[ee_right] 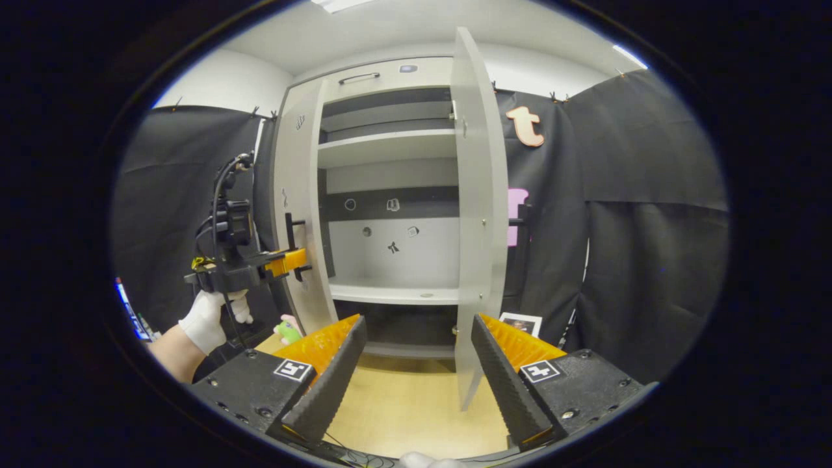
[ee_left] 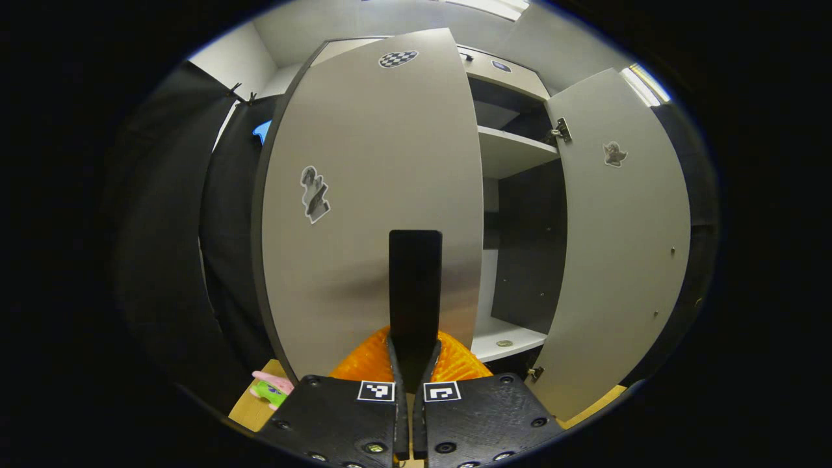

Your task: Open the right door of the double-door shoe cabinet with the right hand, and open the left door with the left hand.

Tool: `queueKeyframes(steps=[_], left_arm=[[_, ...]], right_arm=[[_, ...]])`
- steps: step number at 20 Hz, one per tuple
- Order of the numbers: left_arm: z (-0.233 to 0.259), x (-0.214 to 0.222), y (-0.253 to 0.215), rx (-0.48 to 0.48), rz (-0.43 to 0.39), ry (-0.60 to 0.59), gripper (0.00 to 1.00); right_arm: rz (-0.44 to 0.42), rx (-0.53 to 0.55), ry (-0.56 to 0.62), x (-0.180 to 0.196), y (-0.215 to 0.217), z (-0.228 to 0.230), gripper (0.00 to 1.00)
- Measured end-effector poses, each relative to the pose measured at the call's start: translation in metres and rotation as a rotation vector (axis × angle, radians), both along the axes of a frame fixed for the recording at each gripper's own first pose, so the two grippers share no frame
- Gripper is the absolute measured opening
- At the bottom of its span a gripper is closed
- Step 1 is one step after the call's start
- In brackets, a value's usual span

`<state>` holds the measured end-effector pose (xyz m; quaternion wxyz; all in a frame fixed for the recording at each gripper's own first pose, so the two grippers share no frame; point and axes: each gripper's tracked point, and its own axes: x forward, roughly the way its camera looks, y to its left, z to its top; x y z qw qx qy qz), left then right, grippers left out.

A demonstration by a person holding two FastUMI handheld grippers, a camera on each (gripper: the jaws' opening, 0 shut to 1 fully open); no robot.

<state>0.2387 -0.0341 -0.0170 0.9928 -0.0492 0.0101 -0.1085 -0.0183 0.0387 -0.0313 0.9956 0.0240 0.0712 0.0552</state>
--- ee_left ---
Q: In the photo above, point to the narrow ceiling light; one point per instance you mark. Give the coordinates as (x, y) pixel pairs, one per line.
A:
(645, 84)

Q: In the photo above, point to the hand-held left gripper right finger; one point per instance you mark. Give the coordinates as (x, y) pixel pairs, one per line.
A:
(419, 422)

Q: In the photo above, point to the beige double-door shoe cabinet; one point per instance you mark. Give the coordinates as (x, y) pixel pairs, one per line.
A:
(526, 247)

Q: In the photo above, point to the black backdrop cloth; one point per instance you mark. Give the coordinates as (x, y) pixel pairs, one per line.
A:
(162, 227)

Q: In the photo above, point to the beige cabinet door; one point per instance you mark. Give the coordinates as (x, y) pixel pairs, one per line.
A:
(364, 162)
(617, 260)

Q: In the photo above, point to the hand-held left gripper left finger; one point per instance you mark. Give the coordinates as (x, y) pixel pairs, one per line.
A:
(402, 422)

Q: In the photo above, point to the pink and green plush toy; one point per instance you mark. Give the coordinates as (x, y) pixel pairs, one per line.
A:
(270, 390)

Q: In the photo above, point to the metal door hinge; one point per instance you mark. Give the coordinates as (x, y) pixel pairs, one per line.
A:
(560, 132)
(535, 373)

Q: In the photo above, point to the white cabinet shelf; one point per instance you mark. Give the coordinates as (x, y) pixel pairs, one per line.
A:
(504, 331)
(513, 153)

